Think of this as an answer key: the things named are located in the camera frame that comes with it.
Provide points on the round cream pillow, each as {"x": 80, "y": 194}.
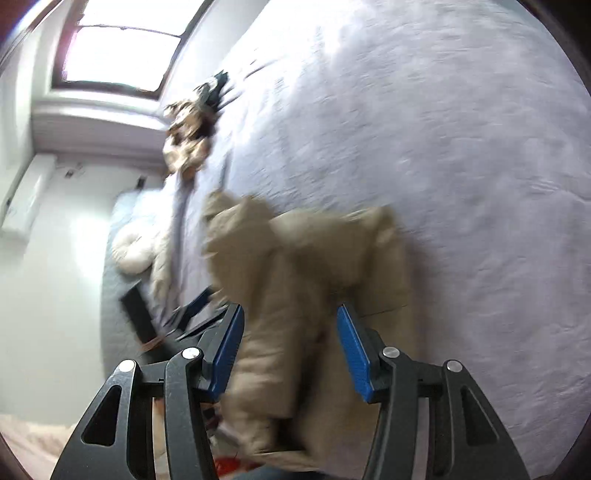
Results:
{"x": 134, "y": 251}

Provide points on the pink cloth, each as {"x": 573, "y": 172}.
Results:
{"x": 37, "y": 443}

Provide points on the camouflage clothes pile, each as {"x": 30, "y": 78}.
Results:
{"x": 187, "y": 138}

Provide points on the beige folded cloth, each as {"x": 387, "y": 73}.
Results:
{"x": 164, "y": 272}

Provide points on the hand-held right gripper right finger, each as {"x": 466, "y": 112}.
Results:
{"x": 355, "y": 350}

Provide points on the black garment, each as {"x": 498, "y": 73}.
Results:
{"x": 214, "y": 90}

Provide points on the light blue pillow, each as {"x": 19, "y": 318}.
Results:
{"x": 138, "y": 207}

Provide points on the bed with lavender quilt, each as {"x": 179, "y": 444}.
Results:
{"x": 438, "y": 161}

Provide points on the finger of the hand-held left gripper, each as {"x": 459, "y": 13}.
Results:
{"x": 196, "y": 304}
{"x": 207, "y": 325}

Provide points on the window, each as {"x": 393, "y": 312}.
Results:
{"x": 120, "y": 46}

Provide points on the khaki padded jacket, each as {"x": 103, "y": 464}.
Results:
{"x": 286, "y": 286}

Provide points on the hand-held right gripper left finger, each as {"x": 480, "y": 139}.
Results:
{"x": 226, "y": 350}

